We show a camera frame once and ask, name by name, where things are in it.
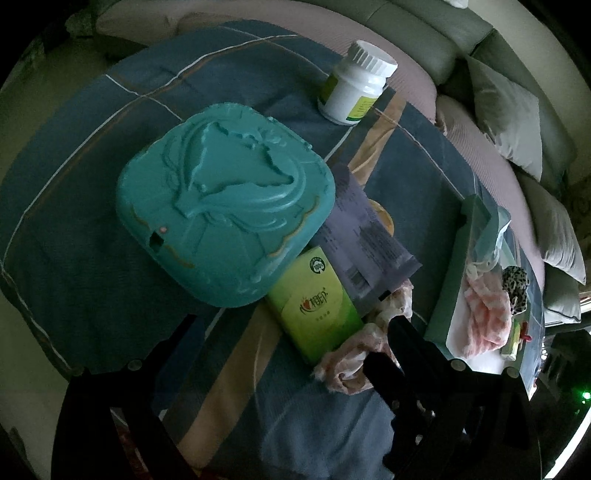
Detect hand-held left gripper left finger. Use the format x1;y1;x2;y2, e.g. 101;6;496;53
51;315;208;480

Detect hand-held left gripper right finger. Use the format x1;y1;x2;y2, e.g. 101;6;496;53
389;315;544;480

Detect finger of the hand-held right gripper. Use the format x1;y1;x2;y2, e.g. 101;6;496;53
364;351;459;480

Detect pink cloth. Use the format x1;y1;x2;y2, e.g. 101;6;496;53
313;281;414;395

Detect white tray with green rim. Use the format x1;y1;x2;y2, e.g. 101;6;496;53
424;194;543;377

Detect light blue cloth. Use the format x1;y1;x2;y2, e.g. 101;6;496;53
471;208;511;268

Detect pink striped towel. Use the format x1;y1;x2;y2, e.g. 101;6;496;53
455;270;513;358

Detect green tissue pack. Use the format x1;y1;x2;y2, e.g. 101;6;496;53
265;246;365;365

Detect leopard print scrunchie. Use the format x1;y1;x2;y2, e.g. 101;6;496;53
502;265;529;315

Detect purple flat packet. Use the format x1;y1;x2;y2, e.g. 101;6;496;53
314;161;423;305

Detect teal embossed plastic box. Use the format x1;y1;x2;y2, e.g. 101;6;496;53
115;102;335;309

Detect grey-green sofa cushion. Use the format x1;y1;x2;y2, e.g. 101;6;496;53
517;173;587;284

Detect blue plaid blanket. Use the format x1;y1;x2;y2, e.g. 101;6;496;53
0;19;548;480

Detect pink seat cover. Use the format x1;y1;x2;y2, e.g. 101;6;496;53
95;0;437;123
436;95;546;273

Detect grey square pillow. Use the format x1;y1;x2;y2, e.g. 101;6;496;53
466;55;543;181

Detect white pill bottle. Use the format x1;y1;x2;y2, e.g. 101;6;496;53
317;40;399;125

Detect grey-green sofa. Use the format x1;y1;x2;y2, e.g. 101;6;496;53
65;0;591;324

